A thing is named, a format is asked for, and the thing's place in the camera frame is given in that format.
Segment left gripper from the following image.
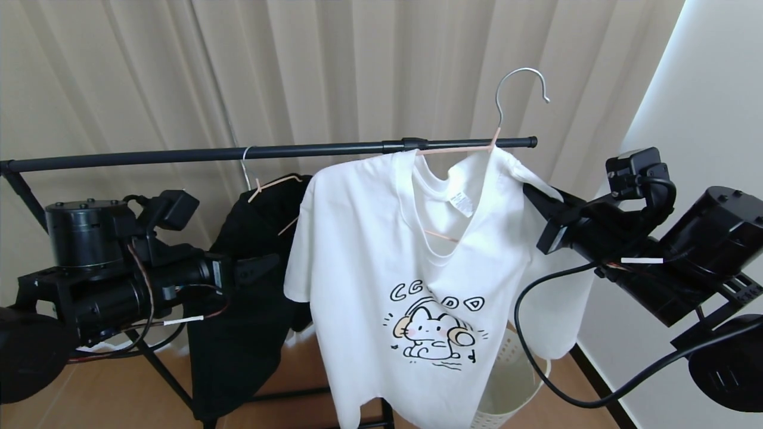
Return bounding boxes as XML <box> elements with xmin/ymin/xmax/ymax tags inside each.
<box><xmin>70</xmin><ymin>253</ymin><xmax>235</xmax><ymax>335</ymax></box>

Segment black cable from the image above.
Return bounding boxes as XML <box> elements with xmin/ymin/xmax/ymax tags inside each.
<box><xmin>514</xmin><ymin>176</ymin><xmax>763</xmax><ymax>410</ymax></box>

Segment black clothes rack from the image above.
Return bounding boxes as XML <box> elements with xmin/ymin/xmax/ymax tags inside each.
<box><xmin>0</xmin><ymin>136</ymin><xmax>538</xmax><ymax>429</ymax></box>

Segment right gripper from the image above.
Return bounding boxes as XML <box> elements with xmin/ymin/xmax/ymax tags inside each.
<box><xmin>536</xmin><ymin>200</ymin><xmax>717</xmax><ymax>328</ymax></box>

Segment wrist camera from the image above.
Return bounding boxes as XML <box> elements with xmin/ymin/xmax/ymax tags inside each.
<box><xmin>605</xmin><ymin>147</ymin><xmax>678</xmax><ymax>233</ymax></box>
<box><xmin>122</xmin><ymin>189</ymin><xmax>201</xmax><ymax>266</ymax></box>

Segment black shorts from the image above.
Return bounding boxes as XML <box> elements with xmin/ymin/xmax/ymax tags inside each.
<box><xmin>187</xmin><ymin>175</ymin><xmax>317</xmax><ymax>421</ymax></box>

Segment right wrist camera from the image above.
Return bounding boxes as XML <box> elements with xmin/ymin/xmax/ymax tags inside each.
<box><xmin>605</xmin><ymin>147</ymin><xmax>678</xmax><ymax>233</ymax></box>

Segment white garment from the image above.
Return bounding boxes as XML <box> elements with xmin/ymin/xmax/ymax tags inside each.
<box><xmin>283</xmin><ymin>146</ymin><xmax>597</xmax><ymax>429</ymax></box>

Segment white laundry basket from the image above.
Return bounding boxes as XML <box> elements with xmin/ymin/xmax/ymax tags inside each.
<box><xmin>471</xmin><ymin>322</ymin><xmax>552</xmax><ymax>429</ymax></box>

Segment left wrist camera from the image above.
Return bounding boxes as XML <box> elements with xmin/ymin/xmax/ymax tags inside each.
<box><xmin>122</xmin><ymin>189</ymin><xmax>201</xmax><ymax>266</ymax></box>

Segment pink clothes hanger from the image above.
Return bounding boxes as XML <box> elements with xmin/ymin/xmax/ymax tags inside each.
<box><xmin>415</xmin><ymin>67</ymin><xmax>551</xmax><ymax>244</ymax></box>
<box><xmin>241</xmin><ymin>147</ymin><xmax>303</xmax><ymax>237</ymax></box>

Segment beige curtain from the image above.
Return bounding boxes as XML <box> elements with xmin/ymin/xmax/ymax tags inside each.
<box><xmin>0</xmin><ymin>0</ymin><xmax>685</xmax><ymax>358</ymax></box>

